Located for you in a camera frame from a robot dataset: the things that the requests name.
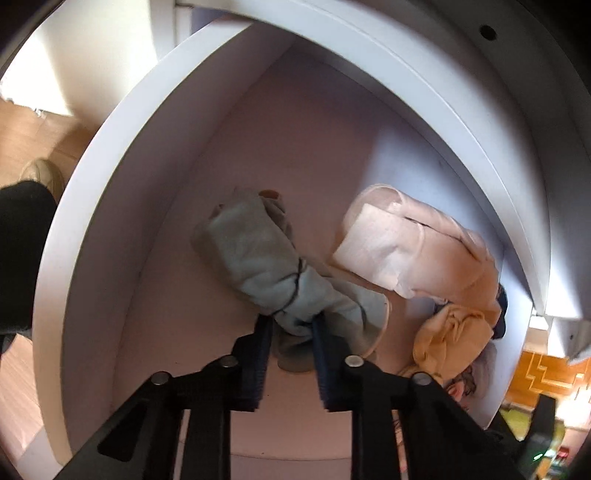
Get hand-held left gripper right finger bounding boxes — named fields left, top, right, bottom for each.
left=311, top=314, right=522, bottom=480

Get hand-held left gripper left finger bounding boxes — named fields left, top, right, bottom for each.
left=60, top=316, right=274, bottom=480

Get grey cloth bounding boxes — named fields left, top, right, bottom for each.
left=191, top=187, right=392, bottom=374

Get blue lace underwear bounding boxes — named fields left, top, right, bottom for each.
left=494, top=284, right=509, bottom=340

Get white drawer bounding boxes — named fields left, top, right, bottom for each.
left=32, top=21, right=552, bottom=480

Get white printed cloth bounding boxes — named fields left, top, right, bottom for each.
left=443, top=342, right=499, bottom=411

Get cream yellow cloth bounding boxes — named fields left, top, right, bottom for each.
left=399, top=305, right=495, bottom=384

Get beige pink garment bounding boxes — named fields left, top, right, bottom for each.
left=330, top=184, right=504, bottom=324

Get person's left leg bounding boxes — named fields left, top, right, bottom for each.
left=0, top=180, right=58, bottom=356

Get person's left beige shoe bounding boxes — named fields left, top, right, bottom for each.
left=18, top=158, right=65, bottom=204

